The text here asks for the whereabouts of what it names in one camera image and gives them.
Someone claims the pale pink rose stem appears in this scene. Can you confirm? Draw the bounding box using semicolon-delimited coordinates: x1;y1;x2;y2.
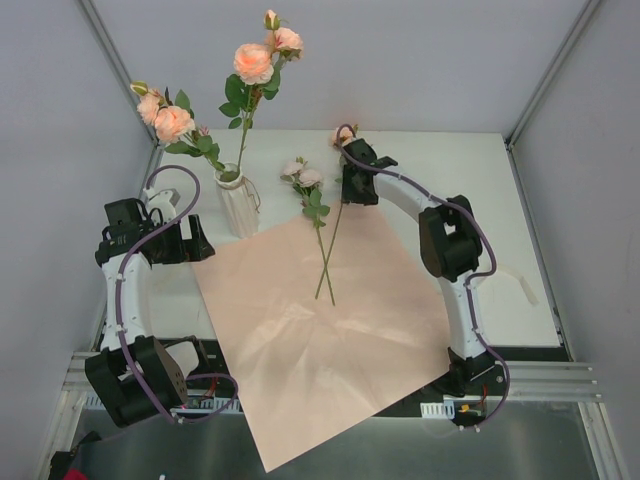
280;156;336;306

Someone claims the orange rose stem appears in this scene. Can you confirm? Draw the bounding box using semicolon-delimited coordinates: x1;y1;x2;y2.
219;9;305;168
315;124;359;298
129;81;240;182

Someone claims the pink wrapping paper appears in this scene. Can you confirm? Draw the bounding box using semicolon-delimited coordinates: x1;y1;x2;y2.
194;205;450;471

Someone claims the cream printed ribbon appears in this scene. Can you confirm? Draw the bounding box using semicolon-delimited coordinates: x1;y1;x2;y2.
490;265;540;307

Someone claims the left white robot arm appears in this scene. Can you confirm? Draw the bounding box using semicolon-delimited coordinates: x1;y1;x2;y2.
85;198;215;428

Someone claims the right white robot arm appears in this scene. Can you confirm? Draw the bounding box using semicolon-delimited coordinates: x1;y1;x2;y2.
340;139;494;397

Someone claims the white ribbed ceramic vase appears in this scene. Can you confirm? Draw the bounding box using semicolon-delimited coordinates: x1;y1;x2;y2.
215;163;261;239

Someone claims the red black object corner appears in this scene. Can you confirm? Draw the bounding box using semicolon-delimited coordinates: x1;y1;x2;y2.
47;431;102;480

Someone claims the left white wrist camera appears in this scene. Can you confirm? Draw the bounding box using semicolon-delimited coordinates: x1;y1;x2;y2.
143;187;180;223

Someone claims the left white cable duct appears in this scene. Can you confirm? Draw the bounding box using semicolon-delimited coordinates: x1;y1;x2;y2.
84;393;243;415

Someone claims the white cable duct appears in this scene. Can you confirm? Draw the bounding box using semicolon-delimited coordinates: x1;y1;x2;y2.
420;400;455;420
84;393;243;415

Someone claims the left aluminium frame post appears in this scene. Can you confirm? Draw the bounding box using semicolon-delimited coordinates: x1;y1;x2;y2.
77;0;169;147

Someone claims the aluminium frame post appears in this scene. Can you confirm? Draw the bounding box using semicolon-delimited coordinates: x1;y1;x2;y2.
503;0;605;149
77;0;169;147

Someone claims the right white cable duct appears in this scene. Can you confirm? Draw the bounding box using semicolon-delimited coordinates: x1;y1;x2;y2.
420;400;455;420

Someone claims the aluminium front rail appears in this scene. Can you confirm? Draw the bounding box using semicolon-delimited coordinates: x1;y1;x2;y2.
508;361;604;403

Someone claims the right aluminium frame post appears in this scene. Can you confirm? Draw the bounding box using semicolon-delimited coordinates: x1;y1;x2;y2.
503;0;605;149

